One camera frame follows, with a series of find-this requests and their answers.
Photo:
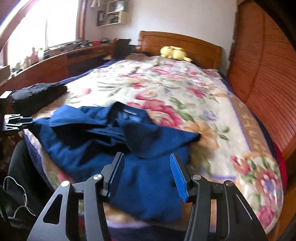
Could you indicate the floral bed blanket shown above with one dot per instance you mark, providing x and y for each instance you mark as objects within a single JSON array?
[{"x": 234, "y": 145}]

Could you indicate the navy blue blazer jacket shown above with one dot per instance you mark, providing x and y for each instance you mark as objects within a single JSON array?
[{"x": 81, "y": 141}]

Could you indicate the wooden desk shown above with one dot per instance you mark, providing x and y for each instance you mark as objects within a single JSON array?
[{"x": 60, "y": 67}]

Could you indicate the wooden louvered wardrobe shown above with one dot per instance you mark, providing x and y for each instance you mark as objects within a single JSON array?
[{"x": 262, "y": 73}]

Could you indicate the wall shelf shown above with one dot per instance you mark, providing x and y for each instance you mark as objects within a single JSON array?
[{"x": 110, "y": 12}]

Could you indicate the wooden headboard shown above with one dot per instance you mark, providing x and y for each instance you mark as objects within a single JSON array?
[{"x": 206, "y": 55}]

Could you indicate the wooden chair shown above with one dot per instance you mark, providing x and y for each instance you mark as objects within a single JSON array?
[{"x": 119, "y": 48}]

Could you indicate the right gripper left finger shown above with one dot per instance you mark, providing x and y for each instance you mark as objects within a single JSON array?
[{"x": 111, "y": 176}]

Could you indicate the dark folded garment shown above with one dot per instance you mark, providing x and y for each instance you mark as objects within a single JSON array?
[{"x": 29, "y": 100}]

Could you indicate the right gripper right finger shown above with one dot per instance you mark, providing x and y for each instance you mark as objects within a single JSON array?
[{"x": 184, "y": 183}]

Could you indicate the yellow plush toy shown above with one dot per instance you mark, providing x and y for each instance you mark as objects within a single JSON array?
[{"x": 175, "y": 53}]

